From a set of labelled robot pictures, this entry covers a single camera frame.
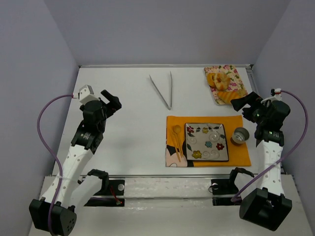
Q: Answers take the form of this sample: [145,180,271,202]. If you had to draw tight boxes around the metal tongs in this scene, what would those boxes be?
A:
[149,71,173,111]

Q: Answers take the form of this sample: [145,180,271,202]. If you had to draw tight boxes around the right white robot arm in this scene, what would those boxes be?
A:
[231,88,292,231]

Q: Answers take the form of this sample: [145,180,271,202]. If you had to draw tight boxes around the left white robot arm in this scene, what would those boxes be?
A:
[29,85,122,236]

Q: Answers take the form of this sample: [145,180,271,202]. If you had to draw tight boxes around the striped orange bread loaf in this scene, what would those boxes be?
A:
[217,91,241,105]

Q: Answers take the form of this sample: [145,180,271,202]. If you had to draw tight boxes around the round orange donut bread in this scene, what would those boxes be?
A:
[207,73,218,88]

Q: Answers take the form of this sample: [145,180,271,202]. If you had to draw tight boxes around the floral cloth mat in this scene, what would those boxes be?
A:
[204,64,248,105]

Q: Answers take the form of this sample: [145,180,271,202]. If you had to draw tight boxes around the metal cup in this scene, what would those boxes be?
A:
[230,127,250,146]

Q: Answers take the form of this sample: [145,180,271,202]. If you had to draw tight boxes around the orange placemat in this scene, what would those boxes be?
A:
[165,116,251,167]

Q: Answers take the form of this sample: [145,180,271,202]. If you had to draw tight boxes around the square floral ceramic plate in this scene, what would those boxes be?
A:
[185,123,229,162]

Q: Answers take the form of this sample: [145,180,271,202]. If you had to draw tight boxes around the orange plastic spoon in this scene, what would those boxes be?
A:
[173,125,184,157]

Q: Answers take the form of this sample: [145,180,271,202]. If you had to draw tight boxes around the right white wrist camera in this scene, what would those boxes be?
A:
[270,88,282,101]

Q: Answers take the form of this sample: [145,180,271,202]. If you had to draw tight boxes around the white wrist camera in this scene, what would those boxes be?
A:
[270,88,282,101]
[78,85,99,105]

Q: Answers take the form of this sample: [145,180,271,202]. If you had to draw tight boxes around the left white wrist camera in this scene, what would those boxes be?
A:
[78,85,99,105]

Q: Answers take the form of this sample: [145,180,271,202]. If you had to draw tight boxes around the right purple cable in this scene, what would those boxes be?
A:
[231,89,309,203]

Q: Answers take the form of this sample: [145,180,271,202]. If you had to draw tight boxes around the purple cable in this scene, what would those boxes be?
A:
[231,89,309,203]
[36,94,76,236]

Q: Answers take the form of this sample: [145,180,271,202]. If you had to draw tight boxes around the aluminium table edge rail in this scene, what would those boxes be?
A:
[78,63,254,69]

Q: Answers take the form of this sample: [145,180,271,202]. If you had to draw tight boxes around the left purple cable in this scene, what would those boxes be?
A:
[36,94,76,236]

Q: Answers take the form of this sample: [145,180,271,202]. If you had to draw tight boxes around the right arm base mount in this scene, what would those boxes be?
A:
[208,178,242,206]

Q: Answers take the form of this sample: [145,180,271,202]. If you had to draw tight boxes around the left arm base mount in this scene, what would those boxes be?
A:
[84,179,125,207]

